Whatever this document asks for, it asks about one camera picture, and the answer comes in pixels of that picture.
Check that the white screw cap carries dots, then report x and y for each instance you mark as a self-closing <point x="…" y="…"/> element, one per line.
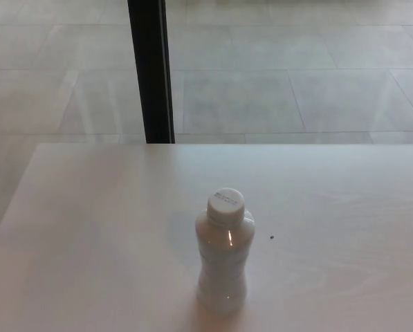
<point x="226" y="205"/>

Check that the white plastic bottle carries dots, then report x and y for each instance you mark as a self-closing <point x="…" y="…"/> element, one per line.
<point x="223" y="263"/>

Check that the black window frame post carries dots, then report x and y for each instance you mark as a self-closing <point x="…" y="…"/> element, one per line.
<point x="151" y="69"/>

